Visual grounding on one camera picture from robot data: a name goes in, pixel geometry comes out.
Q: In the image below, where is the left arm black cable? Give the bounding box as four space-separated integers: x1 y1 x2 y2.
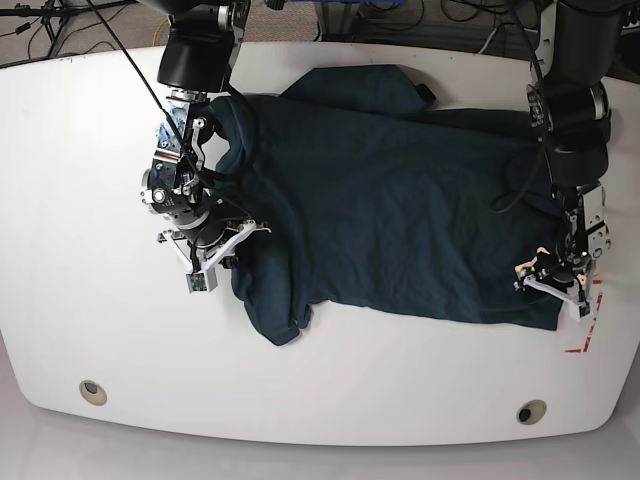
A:
492 0 551 214

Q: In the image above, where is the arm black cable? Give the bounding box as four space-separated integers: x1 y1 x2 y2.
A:
84 0 261 201
492 0 551 214

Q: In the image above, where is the black tripod stand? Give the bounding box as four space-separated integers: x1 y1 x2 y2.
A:
0 0 126 57

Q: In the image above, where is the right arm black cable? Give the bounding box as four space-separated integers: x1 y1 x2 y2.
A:
84 0 261 201

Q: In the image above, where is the left table cable grommet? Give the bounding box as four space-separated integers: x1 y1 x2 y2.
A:
79 380 107 406

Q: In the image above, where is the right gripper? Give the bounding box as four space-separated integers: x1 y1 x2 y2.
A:
156 217 272 274

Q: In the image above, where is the red tape rectangle marking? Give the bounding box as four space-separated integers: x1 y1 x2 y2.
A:
564 291 603 354

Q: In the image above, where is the right table cable grommet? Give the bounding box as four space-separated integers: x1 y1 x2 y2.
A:
516 399 547 426

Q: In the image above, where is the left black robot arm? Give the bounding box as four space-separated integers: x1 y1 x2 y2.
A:
507 1 631 316

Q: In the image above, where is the dark teal T-shirt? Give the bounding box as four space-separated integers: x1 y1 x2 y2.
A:
216 65 563 346

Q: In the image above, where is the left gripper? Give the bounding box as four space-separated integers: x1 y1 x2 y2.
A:
513 246 597 305

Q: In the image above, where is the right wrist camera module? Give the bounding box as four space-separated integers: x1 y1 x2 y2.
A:
186 268 218 293

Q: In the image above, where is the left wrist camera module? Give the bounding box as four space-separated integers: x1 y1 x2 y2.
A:
569 298 592 322

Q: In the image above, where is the table cable grommet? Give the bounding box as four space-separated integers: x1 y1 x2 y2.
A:
79 380 107 406
516 399 547 426

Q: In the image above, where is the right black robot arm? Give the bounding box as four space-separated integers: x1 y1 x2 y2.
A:
141 1 259 291

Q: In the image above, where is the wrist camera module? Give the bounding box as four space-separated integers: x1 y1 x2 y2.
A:
186 268 218 293
569 298 592 322

